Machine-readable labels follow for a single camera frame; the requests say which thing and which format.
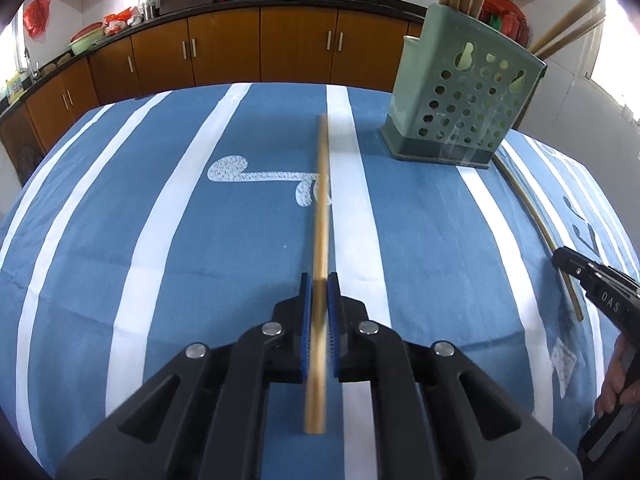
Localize blue white striped tablecloth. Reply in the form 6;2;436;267
0;82;640;480

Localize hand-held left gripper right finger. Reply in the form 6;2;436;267
326;272;586;480

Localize green perforated utensil holder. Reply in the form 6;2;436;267
380;2;548;170

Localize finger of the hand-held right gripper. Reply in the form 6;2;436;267
575;279;640;346
552;246;640;294

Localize wooden base cabinet row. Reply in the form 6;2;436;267
89;7;426;98
0;57;101;186

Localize black kitchen countertop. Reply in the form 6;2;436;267
0;0;431;121

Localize person's right hand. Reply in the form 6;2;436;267
595;334;640;417

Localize bright kitchen window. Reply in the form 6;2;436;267
590;0;640;126
0;25;26;86

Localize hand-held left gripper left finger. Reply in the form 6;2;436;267
55;273;315;480

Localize red white bags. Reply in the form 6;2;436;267
102;7;143;36

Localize red hanging plastic bag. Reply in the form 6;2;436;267
23;0;52;38

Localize green plastic basin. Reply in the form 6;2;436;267
69;30;108;56

